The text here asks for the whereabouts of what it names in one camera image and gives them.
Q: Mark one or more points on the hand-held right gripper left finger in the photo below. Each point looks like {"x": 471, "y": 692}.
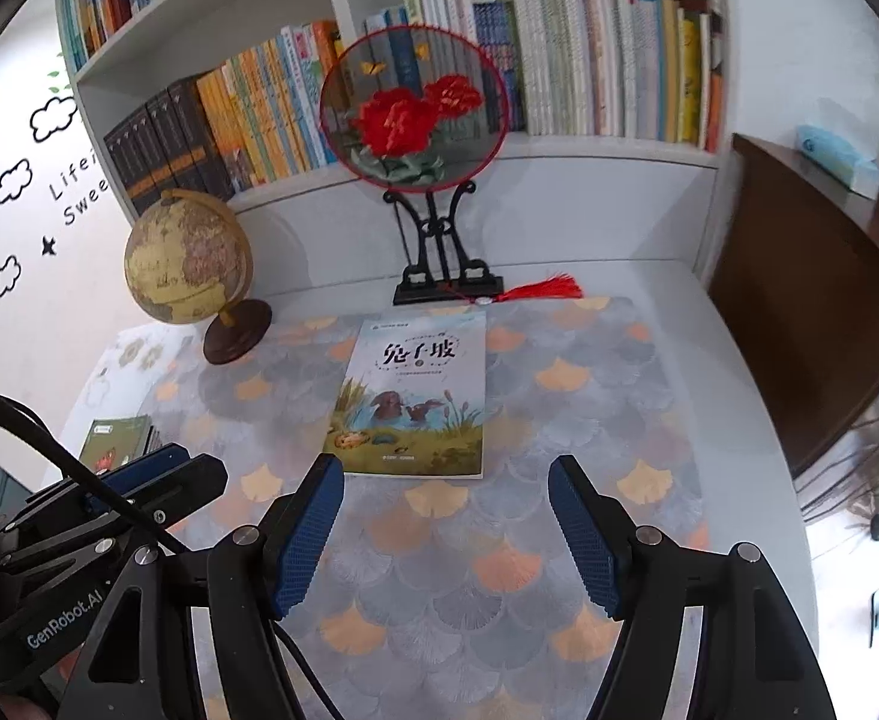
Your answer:
{"x": 308, "y": 540}

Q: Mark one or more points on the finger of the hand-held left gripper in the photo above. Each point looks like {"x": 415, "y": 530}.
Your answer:
{"x": 169, "y": 491}
{"x": 147, "y": 466}

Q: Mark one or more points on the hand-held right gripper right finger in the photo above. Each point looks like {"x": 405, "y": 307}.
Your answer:
{"x": 589, "y": 540}

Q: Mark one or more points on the white storybook brown animals cover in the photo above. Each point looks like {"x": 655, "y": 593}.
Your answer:
{"x": 424, "y": 367}

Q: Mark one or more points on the row of yellow and black books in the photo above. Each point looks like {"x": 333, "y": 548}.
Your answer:
{"x": 244, "y": 120}

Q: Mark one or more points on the row of colourful shelf books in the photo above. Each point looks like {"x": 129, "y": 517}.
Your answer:
{"x": 109, "y": 0}

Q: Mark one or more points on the row of pale thin books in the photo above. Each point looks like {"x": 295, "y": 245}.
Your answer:
{"x": 597, "y": 67}

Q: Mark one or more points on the bright green leafy book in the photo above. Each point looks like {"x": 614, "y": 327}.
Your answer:
{"x": 113, "y": 442}

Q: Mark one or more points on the antique yellow globe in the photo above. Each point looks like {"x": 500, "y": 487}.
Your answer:
{"x": 184, "y": 255}

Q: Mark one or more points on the red tassel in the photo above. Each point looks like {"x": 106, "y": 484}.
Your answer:
{"x": 552, "y": 289}

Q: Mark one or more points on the black fan stand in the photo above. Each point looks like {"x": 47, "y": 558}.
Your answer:
{"x": 439, "y": 270}

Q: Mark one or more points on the brown wooden cabinet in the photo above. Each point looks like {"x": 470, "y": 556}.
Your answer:
{"x": 784, "y": 277}

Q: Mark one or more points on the white bookshelf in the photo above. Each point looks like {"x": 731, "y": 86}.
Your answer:
{"x": 559, "y": 195}

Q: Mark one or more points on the round embroidered red flower fan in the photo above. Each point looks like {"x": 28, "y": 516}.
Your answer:
{"x": 409, "y": 112}

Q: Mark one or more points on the blue tissue box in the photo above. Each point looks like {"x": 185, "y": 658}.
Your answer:
{"x": 829, "y": 150}

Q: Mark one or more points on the black cloud and lettering wall decals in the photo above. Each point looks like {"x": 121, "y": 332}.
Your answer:
{"x": 57, "y": 120}

